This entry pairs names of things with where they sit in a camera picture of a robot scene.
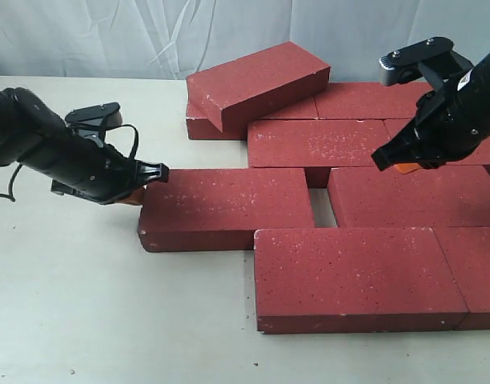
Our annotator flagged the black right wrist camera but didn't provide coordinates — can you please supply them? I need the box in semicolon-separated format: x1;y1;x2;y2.
379;36;473;90

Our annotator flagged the red brick back left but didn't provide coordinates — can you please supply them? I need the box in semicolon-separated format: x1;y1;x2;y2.
186;97;319;141

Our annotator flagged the red brick middle right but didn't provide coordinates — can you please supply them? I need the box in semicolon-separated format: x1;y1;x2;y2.
327;166;490;227

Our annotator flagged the red brick angled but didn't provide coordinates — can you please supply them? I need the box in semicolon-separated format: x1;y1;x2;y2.
187;42;331;131

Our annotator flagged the red brick placed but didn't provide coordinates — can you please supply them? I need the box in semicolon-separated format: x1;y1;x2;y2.
138;168;315;253

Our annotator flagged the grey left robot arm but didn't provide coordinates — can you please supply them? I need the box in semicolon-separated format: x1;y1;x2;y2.
0;87;169;206

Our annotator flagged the red brick front left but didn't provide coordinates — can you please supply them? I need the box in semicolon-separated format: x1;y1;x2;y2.
254;227;468;334

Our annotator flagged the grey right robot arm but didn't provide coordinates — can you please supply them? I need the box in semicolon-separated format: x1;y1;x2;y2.
372;37;490;174

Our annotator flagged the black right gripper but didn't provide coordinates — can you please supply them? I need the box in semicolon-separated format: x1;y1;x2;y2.
372;55;490;174

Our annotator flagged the red brick back right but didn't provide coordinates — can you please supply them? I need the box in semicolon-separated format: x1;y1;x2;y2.
315;82;432;120

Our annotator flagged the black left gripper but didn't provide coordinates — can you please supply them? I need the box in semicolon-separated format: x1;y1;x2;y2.
13;88;169;206

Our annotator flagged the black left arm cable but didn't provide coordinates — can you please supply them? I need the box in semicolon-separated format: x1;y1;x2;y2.
0;122;140;203

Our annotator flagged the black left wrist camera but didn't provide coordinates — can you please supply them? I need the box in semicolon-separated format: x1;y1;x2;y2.
64;102;123;132

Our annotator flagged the red brick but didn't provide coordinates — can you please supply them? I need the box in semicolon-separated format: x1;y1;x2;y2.
327;166;490;227
254;227;468;334
315;82;432;120
434;227;490;330
186;97;319;141

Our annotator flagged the red brick front right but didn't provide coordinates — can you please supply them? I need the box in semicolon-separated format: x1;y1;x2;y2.
434;227;490;330

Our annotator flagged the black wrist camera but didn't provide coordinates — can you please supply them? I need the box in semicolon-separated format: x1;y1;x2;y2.
64;102;123;132
379;36;473;90

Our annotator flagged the white backdrop curtain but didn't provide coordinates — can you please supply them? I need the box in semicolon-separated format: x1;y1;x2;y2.
0;1;490;82

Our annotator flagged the red brick second row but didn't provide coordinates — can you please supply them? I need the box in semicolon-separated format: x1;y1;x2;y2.
247;120;389;188
383;119;490;176

